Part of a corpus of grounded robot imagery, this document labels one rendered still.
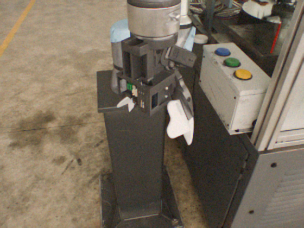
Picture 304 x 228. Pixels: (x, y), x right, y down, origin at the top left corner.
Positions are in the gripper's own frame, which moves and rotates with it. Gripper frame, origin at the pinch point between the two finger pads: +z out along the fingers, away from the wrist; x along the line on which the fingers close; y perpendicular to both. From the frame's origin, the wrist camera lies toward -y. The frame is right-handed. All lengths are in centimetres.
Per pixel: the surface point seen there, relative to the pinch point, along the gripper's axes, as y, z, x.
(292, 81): -25.8, -4.6, 16.2
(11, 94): -28, 91, -187
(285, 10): -75, -5, -1
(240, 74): -29.8, 0.3, 3.4
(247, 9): -70, -4, -14
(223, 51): -39.6, 0.3, -6.7
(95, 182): -17, 91, -60
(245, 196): -25.6, 39.1, 16.4
